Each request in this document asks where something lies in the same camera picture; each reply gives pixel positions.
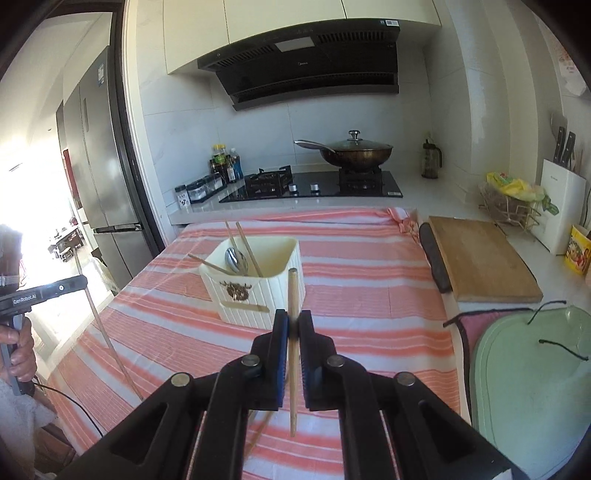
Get wooden chopstick short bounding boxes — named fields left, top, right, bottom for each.
left=245, top=411, right=274, bottom=460

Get steel spoon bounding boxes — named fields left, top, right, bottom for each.
left=224, top=247, right=249, bottom=276

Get thin chopstick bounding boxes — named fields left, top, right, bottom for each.
left=187, top=253, right=232, bottom=275

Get person left hand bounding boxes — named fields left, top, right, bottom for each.
left=0, top=317, right=37, bottom=383

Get green apple-shaped board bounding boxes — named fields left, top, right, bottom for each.
left=470, top=306, right=590, bottom=479

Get cream utensil holder box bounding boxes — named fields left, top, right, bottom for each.
left=198, top=235, right=305, bottom=330

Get pink striped tablecloth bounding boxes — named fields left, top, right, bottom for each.
left=49, top=208, right=462, bottom=479

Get wooden cutting board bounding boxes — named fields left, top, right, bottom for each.
left=429, top=216, right=543, bottom=304

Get grey refrigerator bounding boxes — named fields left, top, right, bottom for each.
left=63, top=47, right=156, bottom=290

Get yellow snack packet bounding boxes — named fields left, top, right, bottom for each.
left=564, top=225, right=591, bottom=276

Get white knife block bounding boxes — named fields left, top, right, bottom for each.
left=535, top=126, right=588, bottom=256

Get sauce bottles group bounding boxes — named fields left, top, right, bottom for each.
left=209, top=144, right=243, bottom=184

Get black gas hob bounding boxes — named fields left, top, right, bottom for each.
left=221, top=166, right=404, bottom=203

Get french press jug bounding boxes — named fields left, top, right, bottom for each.
left=421, top=139, right=443, bottom=179

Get wok with glass lid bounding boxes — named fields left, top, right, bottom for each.
left=294, top=130, right=393, bottom=172

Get cream upper cabinets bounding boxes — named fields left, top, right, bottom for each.
left=162, top=0, right=444, bottom=76

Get black range hood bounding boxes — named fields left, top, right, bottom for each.
left=197, top=18, right=401, bottom=111

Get black handle bar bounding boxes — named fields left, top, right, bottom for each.
left=419, top=222, right=452, bottom=294

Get wire basket with bags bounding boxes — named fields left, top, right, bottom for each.
left=479, top=172, right=559, bottom=231

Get hanging wall calendar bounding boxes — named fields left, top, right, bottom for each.
left=554, top=42, right=589, bottom=97

